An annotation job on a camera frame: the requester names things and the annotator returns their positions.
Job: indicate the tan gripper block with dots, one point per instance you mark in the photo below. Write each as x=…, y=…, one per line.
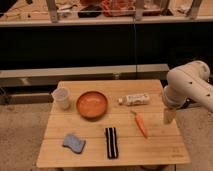
x=169, y=115

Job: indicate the black striped eraser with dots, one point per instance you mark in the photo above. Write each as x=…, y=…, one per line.
x=111, y=140

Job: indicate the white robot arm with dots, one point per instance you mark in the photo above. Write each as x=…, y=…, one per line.
x=188, y=81

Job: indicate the orange carrot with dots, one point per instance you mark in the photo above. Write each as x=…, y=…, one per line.
x=140, y=124

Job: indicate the white plastic bottle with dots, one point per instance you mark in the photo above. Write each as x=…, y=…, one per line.
x=134, y=99

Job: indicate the wooden folding table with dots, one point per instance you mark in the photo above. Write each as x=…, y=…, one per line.
x=163, y=146

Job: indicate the orange bowl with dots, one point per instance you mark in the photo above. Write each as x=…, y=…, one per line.
x=92, y=104

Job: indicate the blue sponge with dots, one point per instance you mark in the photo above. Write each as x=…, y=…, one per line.
x=74, y=143

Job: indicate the translucent plastic cup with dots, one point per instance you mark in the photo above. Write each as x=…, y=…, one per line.
x=61, y=97

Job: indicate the red object on shelf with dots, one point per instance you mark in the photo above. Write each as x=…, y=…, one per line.
x=115, y=8

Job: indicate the black object on shelf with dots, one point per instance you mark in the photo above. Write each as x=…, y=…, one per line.
x=90, y=11

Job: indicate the long shelf rail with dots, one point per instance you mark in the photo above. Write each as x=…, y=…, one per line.
x=51, y=76

